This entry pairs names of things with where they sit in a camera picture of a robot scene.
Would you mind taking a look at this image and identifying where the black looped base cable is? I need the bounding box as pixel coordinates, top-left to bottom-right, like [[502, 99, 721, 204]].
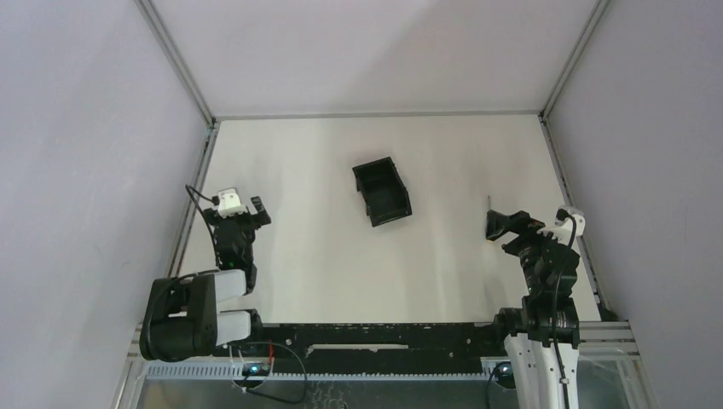
[[228, 341, 309, 406]]

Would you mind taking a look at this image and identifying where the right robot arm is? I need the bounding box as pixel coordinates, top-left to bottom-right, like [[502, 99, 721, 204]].
[[485, 205, 586, 408]]

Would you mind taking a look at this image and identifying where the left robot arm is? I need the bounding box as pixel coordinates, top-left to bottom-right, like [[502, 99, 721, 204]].
[[139, 189, 271, 362]]

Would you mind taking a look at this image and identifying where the right lit circuit board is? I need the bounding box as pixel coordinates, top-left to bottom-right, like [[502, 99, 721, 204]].
[[491, 361, 516, 389]]

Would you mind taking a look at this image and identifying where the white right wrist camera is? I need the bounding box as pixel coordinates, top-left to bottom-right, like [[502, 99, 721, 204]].
[[537, 205, 586, 247]]

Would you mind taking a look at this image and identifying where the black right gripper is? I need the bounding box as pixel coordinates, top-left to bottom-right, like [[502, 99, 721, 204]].
[[486, 209, 570, 293]]

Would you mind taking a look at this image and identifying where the left green lit circuit board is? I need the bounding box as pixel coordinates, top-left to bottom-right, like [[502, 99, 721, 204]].
[[241, 363, 271, 377]]

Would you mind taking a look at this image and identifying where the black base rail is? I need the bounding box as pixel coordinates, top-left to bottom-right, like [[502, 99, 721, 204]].
[[213, 322, 507, 373]]

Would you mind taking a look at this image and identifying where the grey slotted cable duct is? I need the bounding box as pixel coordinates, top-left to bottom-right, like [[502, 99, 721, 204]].
[[145, 361, 495, 381]]

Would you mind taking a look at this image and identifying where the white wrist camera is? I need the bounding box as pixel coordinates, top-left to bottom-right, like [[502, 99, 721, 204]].
[[537, 205, 586, 247], [217, 187, 249, 218]]

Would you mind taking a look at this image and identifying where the black plastic bin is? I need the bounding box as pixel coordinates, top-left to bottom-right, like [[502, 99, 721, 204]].
[[352, 157, 413, 228]]

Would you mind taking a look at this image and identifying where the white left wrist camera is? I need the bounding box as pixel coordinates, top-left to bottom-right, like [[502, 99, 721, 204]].
[[217, 187, 249, 218]]

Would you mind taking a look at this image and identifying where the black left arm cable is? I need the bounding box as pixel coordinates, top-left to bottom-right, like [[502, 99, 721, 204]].
[[184, 184, 223, 267]]

